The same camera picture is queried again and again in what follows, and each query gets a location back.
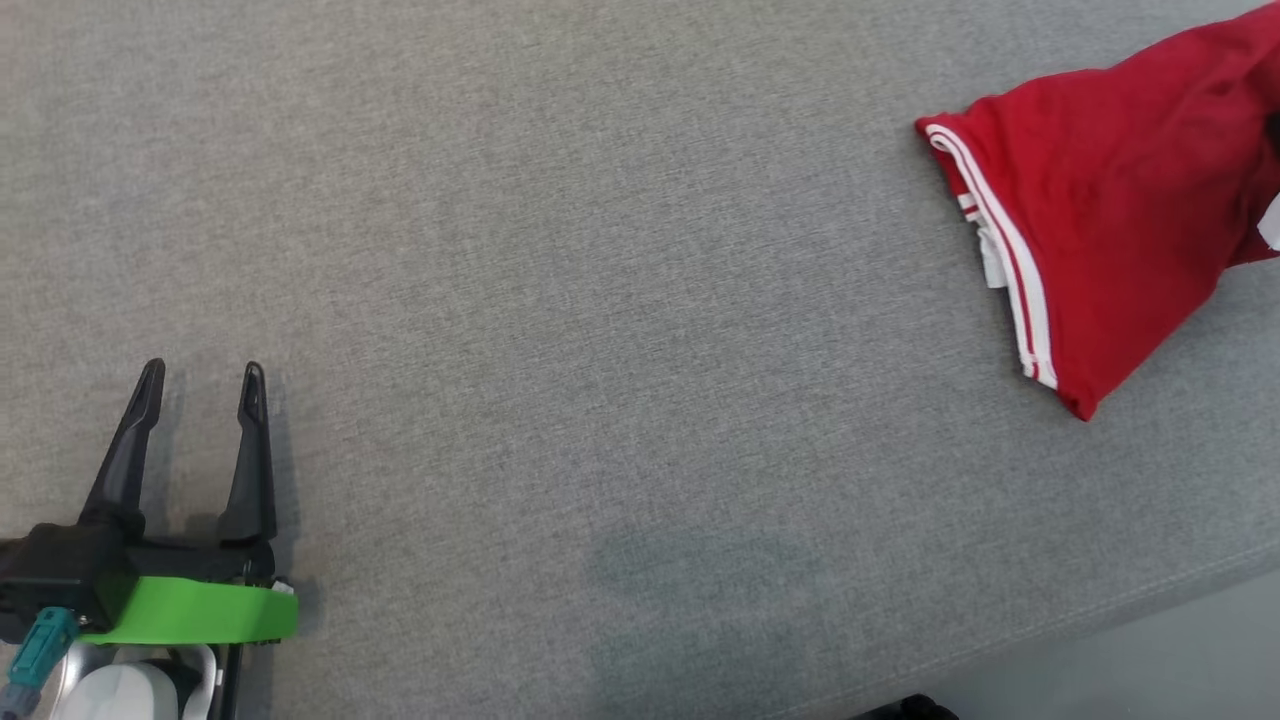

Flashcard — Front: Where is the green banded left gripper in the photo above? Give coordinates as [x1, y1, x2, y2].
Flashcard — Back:
[78, 357, 300, 648]

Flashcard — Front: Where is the red shorts white striped hem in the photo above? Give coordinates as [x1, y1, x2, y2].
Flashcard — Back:
[915, 0, 1280, 422]

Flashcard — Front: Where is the grey fabric sofa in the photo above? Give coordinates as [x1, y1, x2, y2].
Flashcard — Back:
[0, 0, 1280, 720]

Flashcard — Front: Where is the teal left camera cable plug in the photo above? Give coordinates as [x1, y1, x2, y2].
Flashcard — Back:
[0, 607, 79, 719]

